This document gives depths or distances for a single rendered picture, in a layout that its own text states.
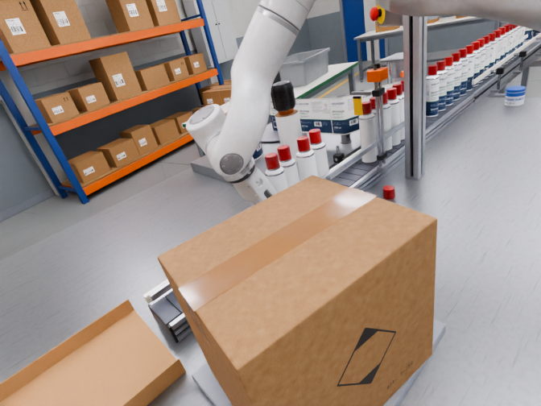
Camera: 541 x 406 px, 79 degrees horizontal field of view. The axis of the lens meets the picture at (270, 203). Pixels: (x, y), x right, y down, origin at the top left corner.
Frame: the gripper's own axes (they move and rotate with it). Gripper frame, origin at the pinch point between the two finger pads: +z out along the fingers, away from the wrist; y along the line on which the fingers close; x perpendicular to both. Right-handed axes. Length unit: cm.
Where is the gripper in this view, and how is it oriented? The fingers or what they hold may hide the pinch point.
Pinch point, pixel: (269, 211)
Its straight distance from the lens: 87.3
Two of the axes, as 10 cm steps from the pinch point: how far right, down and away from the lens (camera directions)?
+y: -6.7, -2.3, 7.0
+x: -6.0, 7.3, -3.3
